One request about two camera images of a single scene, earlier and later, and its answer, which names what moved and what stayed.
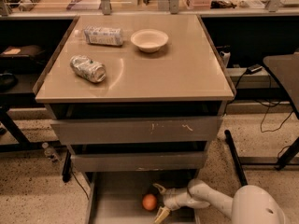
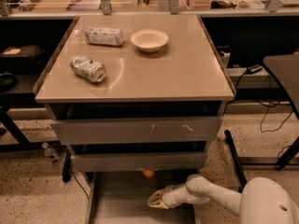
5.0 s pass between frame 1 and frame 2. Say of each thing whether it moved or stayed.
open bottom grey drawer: stayed
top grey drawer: stayed
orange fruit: moved
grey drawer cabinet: stayed
